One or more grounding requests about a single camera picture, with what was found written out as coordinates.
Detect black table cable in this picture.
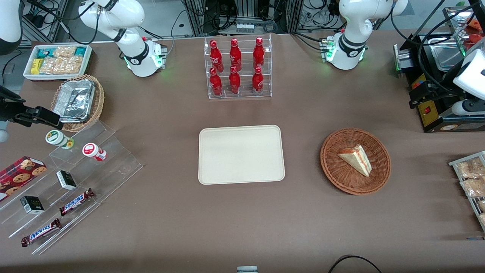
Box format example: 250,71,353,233
328,255,383,273

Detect clear cracker bag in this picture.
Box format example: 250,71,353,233
39,57,63,75
53,45,76,58
61,56,83,75

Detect clear acrylic stepped shelf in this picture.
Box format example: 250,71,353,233
0,119,144,255

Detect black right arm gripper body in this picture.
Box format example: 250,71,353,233
0,86,29,122

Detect clear acrylic bottle rack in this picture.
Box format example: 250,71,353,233
204,34,272,100

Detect aluminium frame rack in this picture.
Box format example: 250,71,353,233
181,0,304,36

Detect stainless steel pan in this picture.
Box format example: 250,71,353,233
428,37,465,71

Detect red cookie box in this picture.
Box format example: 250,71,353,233
0,156,48,202

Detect triangle sandwich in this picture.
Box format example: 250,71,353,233
337,144,372,177

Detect red lid yogurt cup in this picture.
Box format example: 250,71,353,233
82,143,107,162

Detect beige plastic tray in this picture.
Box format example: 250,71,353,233
198,125,286,185

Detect red cola bottle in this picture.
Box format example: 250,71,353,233
229,38,243,72
228,66,241,94
253,37,265,71
252,66,264,95
209,67,223,96
210,39,224,73

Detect Snickers chocolate bar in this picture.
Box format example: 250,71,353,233
59,188,95,217
21,218,62,248

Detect oval tan wicker basket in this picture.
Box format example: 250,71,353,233
50,74,105,133

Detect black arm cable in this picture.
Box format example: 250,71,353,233
390,0,485,95

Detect green lid yogurt cup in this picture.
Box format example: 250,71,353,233
45,130,75,149

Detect black food warmer appliance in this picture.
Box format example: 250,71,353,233
393,6,485,133

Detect small black box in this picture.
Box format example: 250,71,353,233
20,195,45,215
56,170,77,191

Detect white snack bin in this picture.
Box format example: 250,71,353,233
23,44,93,81

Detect aluminium foil tray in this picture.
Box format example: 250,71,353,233
53,79,96,124

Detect round brown wicker basket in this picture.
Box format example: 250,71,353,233
320,128,391,196

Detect tray of packaged crackers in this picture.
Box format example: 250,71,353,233
449,151,485,232

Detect glass appliance lid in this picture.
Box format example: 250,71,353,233
443,6,485,57

